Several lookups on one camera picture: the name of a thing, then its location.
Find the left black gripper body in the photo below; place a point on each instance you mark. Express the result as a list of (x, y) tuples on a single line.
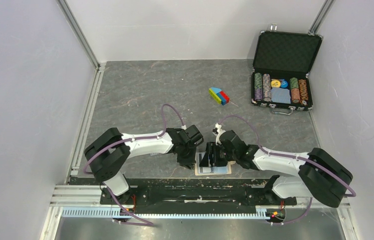
[(186, 157)]

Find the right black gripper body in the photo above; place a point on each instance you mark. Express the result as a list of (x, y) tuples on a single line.
[(222, 156)]

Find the beige card holder wallet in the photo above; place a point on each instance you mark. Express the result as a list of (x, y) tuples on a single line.
[(220, 171)]

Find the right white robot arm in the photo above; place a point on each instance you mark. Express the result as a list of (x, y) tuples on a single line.
[(314, 174)]

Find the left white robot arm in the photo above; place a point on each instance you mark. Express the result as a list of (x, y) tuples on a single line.
[(107, 154)]

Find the blue playing card deck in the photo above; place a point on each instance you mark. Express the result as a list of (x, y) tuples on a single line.
[(280, 95)]

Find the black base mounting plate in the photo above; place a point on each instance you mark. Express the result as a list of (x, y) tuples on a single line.
[(201, 196)]

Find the colourful toy brick block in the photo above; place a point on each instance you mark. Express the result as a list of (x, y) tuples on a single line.
[(219, 95)]

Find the grey pink chip stack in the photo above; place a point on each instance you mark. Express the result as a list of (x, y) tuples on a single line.
[(266, 84)]

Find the green purple chip stack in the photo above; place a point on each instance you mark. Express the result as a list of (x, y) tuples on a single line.
[(258, 88)]

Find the yellow dealer chip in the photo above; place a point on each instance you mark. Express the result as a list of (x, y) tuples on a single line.
[(275, 83)]

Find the blue dealer chip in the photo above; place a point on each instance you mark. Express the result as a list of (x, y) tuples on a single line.
[(284, 84)]

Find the black poker chip case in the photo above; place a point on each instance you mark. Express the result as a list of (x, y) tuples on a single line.
[(285, 55)]

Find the green red chip stack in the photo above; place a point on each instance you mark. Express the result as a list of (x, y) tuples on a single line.
[(294, 89)]

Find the orange brown chip stack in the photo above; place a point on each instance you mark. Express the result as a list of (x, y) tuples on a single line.
[(303, 91)]

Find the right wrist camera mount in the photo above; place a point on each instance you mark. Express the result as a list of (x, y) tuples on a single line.
[(218, 131)]

